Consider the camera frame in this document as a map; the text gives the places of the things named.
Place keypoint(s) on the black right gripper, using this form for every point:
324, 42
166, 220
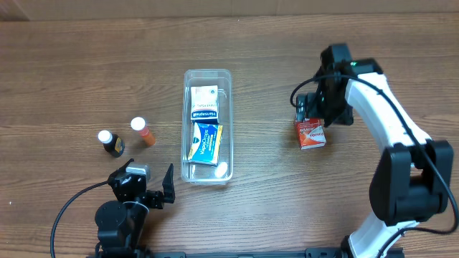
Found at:
310, 106

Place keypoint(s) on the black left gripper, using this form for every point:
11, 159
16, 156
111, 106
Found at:
150, 196

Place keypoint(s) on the red Panadol box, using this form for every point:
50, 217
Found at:
310, 133

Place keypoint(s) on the blue yellow VapoDrops box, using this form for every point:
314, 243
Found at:
205, 144

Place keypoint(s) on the white blue Hansaplast box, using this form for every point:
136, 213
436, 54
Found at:
205, 104

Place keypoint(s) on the clear plastic container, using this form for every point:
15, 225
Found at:
200, 173

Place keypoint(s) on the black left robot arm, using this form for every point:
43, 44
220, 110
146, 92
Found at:
120, 222

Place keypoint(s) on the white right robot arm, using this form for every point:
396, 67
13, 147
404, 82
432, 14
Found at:
412, 181

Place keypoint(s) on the dark Woods syrup bottle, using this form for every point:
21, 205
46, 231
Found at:
112, 143

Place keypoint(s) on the orange effervescent tablet tube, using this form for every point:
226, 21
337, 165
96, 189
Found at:
139, 125

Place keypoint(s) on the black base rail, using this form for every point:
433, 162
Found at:
233, 253

